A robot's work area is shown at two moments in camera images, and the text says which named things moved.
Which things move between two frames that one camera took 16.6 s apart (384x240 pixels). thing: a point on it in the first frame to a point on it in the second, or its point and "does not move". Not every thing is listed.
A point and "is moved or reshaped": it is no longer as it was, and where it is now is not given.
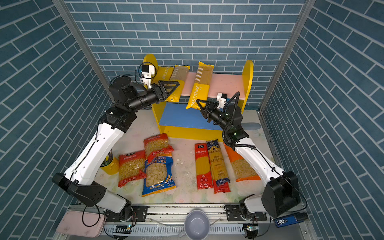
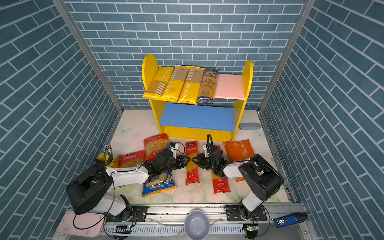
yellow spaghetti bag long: [179, 74] does not move
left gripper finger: [167, 91] to [183, 164]
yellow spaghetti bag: [201, 86] to [190, 91]
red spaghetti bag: [203, 169] to [192, 171]
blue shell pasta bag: [159, 176] does not move
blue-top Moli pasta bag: [218, 168] is moved or reshaped
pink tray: [83, 223] does not move
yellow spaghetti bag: [163, 73] does not move
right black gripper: [208, 113] to [200, 159]
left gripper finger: [169, 85] to [184, 159]
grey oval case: [251, 126] does not move
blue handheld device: [291, 219] does not move
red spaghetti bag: [221, 185] does not move
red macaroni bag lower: [132, 167] does not move
